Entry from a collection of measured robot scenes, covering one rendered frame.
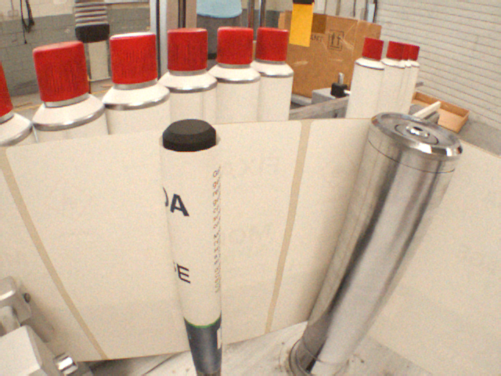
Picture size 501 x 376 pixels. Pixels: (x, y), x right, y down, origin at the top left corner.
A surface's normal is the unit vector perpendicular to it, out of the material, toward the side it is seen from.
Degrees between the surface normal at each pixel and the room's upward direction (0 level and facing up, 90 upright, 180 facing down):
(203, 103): 90
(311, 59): 90
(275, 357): 0
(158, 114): 90
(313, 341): 90
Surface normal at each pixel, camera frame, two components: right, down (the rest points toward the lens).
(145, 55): 0.82, 0.35
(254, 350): 0.07, -0.84
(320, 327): -0.84, 0.26
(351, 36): -0.60, 0.40
